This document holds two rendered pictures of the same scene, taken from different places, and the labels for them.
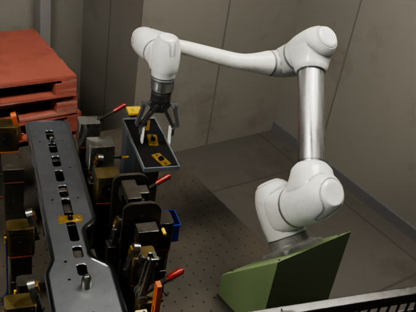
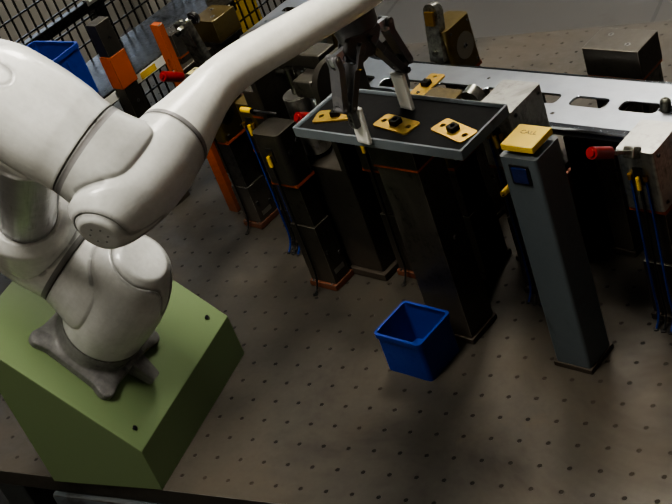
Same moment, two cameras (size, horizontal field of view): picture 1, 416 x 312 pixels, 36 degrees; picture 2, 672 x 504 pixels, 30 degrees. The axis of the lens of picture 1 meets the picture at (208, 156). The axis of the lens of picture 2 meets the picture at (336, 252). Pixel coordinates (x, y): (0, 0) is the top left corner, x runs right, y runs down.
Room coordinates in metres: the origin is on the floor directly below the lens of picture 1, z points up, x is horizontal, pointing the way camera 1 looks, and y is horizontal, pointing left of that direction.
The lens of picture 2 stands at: (3.87, -0.43, 2.15)
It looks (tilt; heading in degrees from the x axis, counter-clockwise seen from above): 33 degrees down; 165
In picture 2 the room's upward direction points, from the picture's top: 21 degrees counter-clockwise
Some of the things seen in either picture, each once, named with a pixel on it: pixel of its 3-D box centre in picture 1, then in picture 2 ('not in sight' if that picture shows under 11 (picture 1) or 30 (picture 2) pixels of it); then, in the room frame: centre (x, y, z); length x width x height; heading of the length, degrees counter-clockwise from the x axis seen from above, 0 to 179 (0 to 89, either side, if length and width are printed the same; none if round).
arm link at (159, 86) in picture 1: (162, 83); not in sight; (2.12, 0.21, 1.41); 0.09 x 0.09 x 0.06
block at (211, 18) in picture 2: not in sight; (237, 76); (1.04, 0.27, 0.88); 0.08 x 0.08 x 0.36; 24
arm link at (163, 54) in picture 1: (164, 54); not in sight; (2.14, 0.22, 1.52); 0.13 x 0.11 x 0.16; 34
